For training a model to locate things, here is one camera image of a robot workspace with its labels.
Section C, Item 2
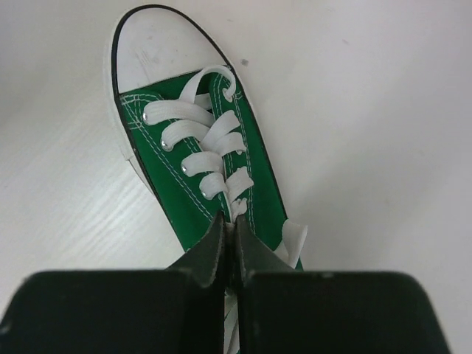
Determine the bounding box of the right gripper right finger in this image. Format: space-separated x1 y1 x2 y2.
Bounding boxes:
234 217 450 353

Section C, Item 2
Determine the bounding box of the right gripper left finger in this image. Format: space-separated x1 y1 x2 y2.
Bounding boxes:
1 214 226 353

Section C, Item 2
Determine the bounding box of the green sneaker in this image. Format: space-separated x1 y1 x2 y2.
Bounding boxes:
109 5 309 354

